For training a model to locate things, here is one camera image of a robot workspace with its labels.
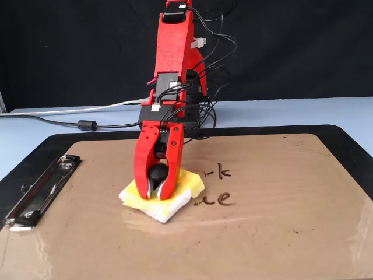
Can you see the black backdrop cloth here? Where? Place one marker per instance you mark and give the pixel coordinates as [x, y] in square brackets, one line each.
[58, 43]

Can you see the brown clipboard board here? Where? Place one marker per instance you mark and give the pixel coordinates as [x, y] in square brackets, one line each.
[233, 239]

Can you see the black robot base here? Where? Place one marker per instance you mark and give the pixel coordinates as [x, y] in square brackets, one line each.
[193, 117]

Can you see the silver metal clipboard clip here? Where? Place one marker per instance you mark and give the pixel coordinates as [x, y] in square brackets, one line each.
[43, 189]

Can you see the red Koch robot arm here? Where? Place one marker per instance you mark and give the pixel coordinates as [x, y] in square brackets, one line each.
[172, 38]

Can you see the yellow sponge with black knob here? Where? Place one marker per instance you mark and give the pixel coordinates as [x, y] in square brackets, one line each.
[163, 208]

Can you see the red gripper body with servo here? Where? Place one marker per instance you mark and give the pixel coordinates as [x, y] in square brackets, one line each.
[176, 137]

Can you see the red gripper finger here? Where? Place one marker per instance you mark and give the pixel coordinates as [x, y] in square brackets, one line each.
[142, 163]
[174, 169]

